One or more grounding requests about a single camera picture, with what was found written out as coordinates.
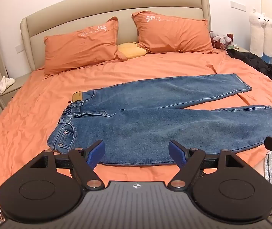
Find white crumpled cloth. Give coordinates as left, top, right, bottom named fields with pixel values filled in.
left=0, top=76, right=16, bottom=94

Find bed with orange sheet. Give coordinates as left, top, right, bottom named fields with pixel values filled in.
left=0, top=50, right=272, bottom=220

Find orange embroidered pillow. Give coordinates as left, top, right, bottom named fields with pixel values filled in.
left=132, top=11, right=220, bottom=54
left=43, top=17, right=128, bottom=77

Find blue denim pants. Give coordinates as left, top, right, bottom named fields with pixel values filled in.
left=47, top=73, right=272, bottom=166

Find black jacket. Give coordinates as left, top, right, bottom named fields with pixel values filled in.
left=227, top=49, right=272, bottom=87

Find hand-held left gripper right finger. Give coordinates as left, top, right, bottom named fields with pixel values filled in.
left=168, top=139, right=245, bottom=191

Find white alpaca plush toy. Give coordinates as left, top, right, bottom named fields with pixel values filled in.
left=262, top=15, right=272, bottom=64
left=249, top=8, right=267, bottom=56

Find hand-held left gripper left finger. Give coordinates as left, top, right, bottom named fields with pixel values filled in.
left=28, top=139, right=106, bottom=191

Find beige padded headboard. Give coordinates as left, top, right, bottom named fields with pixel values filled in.
left=20, top=0, right=210, bottom=71

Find red and grey plush toy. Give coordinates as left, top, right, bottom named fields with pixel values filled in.
left=209, top=31, right=234, bottom=49

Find grey bedside table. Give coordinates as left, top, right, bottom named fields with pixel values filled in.
left=0, top=73, right=32, bottom=103

